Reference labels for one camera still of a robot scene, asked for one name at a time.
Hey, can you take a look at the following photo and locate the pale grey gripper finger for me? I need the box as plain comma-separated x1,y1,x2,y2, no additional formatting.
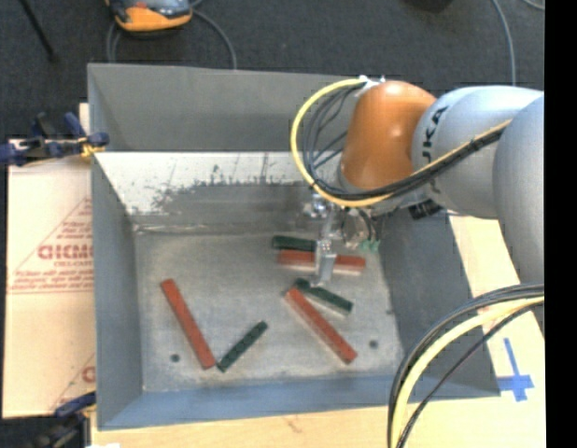
321,250,339,287
309,248,328,289

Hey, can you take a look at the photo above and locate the red-brown flat block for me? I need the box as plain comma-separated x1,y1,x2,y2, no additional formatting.
283,287,359,366
159,278,218,371
274,248,368,278

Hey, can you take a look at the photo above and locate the dark green flat block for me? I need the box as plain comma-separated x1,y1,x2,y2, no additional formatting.
293,277,355,317
271,234,318,253
215,320,270,374

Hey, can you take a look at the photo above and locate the grey metal bin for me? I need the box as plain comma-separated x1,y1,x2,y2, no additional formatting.
86,62,502,431

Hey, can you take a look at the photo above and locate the brown cardboard board red print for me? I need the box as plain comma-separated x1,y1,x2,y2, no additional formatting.
1,103,99,420

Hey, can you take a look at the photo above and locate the black cylinder on white bracket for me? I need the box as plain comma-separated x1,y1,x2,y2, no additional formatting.
407,199,447,222

